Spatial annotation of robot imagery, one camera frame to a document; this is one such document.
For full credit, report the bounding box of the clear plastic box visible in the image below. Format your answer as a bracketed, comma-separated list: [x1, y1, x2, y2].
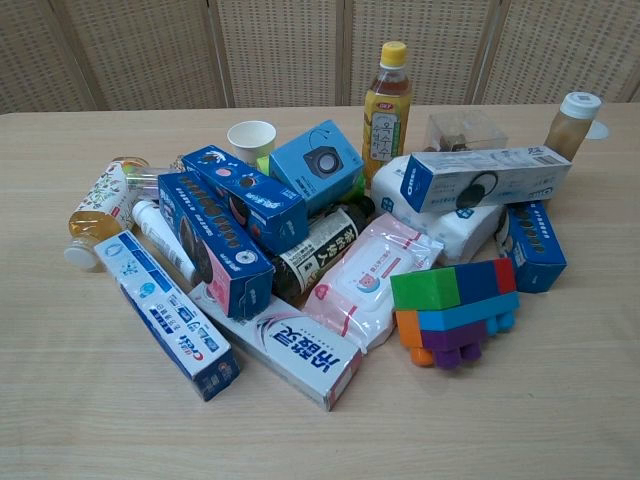
[424, 110, 504, 153]

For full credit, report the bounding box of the long white blue box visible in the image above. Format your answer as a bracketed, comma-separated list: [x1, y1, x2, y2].
[402, 145, 574, 215]

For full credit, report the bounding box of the white tube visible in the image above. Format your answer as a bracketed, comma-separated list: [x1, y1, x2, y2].
[131, 199, 199, 287]

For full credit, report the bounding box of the white cap milk tea bottle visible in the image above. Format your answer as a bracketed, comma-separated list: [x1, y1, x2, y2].
[543, 91, 604, 162]

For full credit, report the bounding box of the dark tea bottle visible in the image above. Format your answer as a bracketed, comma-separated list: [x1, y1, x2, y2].
[269, 195, 377, 304]

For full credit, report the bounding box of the small blue Oreo box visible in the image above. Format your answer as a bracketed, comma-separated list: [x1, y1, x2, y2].
[498, 200, 569, 295]

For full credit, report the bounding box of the blue Oreo box milk splash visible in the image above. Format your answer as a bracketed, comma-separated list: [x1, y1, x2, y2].
[181, 145, 310, 256]

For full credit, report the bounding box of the white box with blue text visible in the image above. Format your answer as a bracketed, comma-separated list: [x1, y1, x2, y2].
[188, 282, 364, 413]

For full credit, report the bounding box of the dark blue toothpaste box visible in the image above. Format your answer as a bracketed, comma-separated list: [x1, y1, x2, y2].
[157, 172, 277, 320]

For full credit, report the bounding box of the floral label tea bottle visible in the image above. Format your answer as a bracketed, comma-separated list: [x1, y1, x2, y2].
[63, 156, 152, 273]

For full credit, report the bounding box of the white paper cup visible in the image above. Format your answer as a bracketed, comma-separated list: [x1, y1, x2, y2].
[226, 120, 278, 167]

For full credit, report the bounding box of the pink wet wipes pack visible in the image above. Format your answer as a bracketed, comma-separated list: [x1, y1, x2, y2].
[302, 212, 446, 354]

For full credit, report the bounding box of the white tissue pack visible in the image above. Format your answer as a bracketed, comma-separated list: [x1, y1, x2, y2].
[370, 155, 507, 267]

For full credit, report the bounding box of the light blue speaker box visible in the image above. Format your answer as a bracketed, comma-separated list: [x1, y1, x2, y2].
[269, 119, 365, 217]

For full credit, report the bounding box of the yellow cap tea bottle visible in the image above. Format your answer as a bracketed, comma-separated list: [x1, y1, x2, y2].
[361, 41, 414, 191]

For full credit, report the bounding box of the blue white Crest toothpaste box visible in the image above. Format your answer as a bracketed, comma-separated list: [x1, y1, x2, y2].
[93, 230, 242, 403]

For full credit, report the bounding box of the woven folding screen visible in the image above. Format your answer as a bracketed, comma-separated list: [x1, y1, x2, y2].
[0, 0, 640, 116]

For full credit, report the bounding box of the clear plastic cup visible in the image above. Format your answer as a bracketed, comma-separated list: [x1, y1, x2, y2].
[124, 166, 169, 203]

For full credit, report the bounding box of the colourful building block toy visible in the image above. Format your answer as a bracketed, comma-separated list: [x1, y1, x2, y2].
[389, 257, 522, 372]

